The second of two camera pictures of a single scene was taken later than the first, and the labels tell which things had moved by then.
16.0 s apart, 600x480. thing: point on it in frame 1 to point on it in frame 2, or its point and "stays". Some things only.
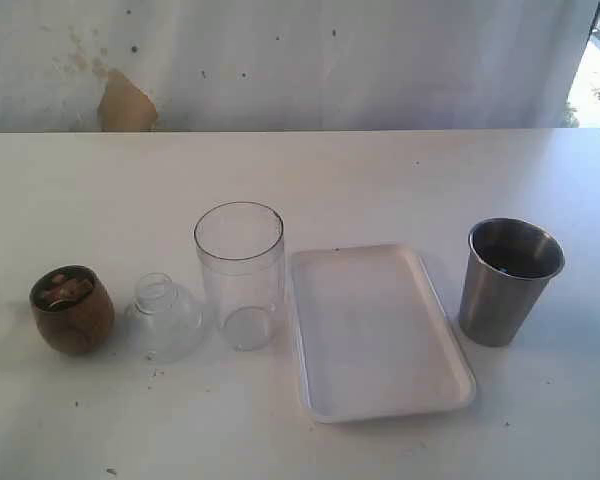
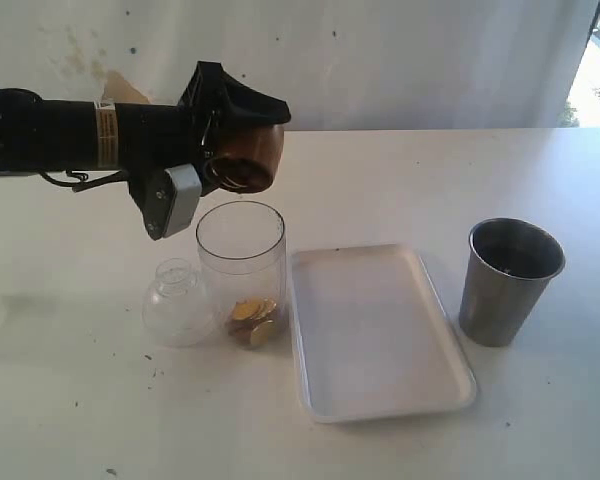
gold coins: x=59 y=301 to x=253 y=320
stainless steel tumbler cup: x=507 y=267 stays
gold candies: x=61 y=286 to x=239 y=176
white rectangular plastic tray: x=373 y=339 stays
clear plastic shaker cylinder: x=241 y=250 stays
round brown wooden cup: x=72 y=308 to x=260 y=144
